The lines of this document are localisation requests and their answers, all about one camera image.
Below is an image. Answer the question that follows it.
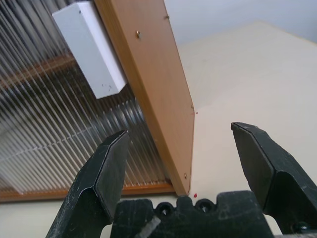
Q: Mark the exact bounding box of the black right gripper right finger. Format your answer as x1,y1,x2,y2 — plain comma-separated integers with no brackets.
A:
231,121,317,234

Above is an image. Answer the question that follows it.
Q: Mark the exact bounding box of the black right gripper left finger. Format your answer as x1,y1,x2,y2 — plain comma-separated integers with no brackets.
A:
46,129,131,238

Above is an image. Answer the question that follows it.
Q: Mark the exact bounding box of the brown wooden cabinet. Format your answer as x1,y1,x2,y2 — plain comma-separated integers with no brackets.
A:
0,0,197,204

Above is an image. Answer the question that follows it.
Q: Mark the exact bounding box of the ribbed clear acrylic door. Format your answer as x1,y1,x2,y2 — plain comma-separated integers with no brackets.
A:
0,0,172,194

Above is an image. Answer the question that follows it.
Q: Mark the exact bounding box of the white block door handle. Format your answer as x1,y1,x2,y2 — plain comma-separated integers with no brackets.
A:
52,1,128,100

